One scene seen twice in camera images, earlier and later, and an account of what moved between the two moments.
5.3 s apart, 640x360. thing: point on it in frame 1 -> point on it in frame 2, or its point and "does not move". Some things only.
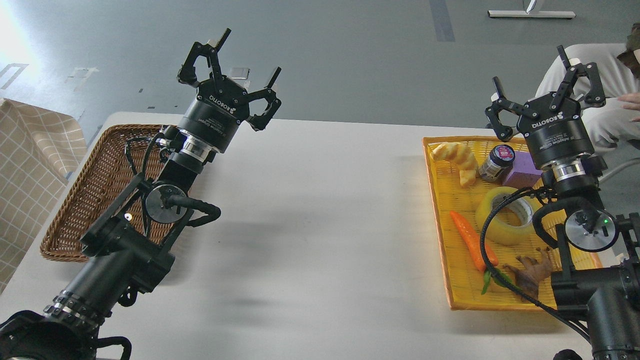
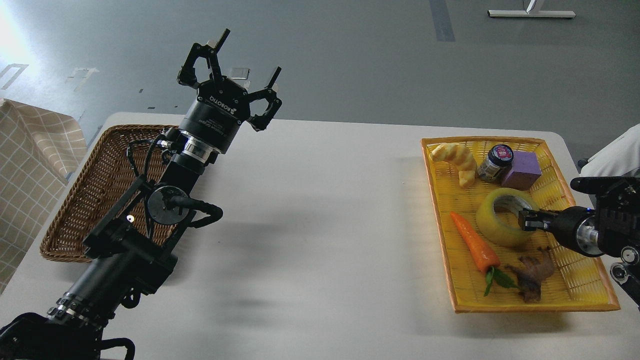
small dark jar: (498, 163) does not move
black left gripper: (221, 105) does not move
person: (618, 67) -> (620, 157)
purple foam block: (524, 174) does not move
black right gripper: (557, 136) -> (576, 228)
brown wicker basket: (120, 154) does not move
